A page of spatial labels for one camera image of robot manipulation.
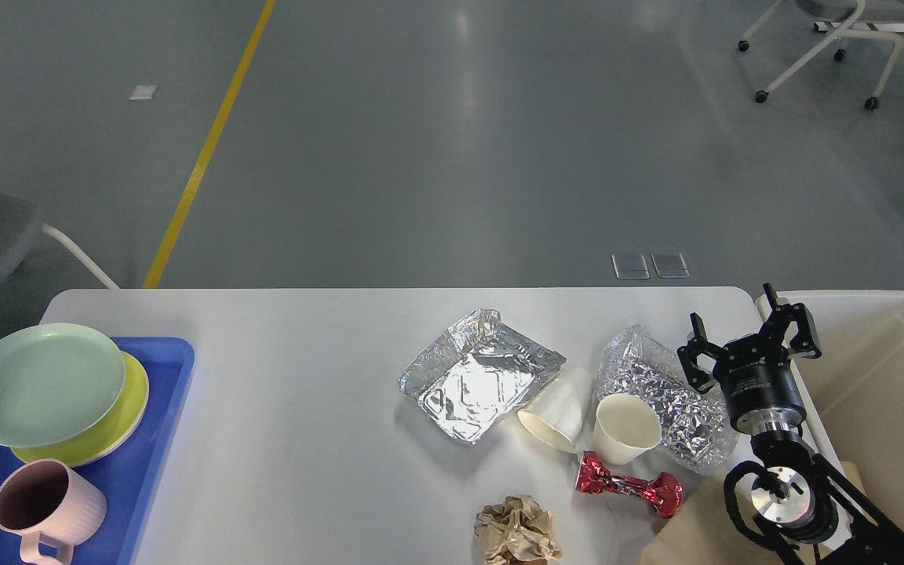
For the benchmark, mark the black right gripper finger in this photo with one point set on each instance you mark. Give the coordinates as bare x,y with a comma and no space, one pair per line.
702,380
789,330

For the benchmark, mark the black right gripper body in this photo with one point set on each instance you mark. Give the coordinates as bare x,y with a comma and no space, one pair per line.
759,388

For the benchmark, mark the light green plate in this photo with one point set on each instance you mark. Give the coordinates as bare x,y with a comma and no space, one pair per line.
56,381

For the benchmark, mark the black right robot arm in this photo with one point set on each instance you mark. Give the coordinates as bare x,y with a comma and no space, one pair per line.
788,496

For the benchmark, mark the crumpled aluminium foil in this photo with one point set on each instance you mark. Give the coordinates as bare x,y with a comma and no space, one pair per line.
696,431

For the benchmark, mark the upright white paper cup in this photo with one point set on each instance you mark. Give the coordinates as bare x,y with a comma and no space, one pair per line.
625,427

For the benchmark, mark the beige plastic bin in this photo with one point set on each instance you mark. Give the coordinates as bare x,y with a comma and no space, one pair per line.
857,385

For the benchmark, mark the red foil wrapper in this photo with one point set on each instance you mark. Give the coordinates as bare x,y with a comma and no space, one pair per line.
664,494

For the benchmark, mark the yellow plate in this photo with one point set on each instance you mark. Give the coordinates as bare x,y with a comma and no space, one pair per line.
109,433

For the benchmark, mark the lying white paper cup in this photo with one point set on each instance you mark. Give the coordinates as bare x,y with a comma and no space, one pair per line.
556,415

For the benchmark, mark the brown paper bag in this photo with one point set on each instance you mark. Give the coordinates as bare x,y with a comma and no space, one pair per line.
702,533

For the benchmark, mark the blue plastic tray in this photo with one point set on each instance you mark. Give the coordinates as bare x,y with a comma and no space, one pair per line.
130,476

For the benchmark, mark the flat aluminium foil tray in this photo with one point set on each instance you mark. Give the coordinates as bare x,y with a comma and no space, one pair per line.
475,373

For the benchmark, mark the crumpled brown paper ball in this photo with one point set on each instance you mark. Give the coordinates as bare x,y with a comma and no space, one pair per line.
517,531

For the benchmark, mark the white chair base bar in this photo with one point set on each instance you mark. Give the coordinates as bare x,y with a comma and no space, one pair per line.
823,27

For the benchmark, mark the white wheeled chair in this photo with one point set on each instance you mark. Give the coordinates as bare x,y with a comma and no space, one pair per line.
847,13

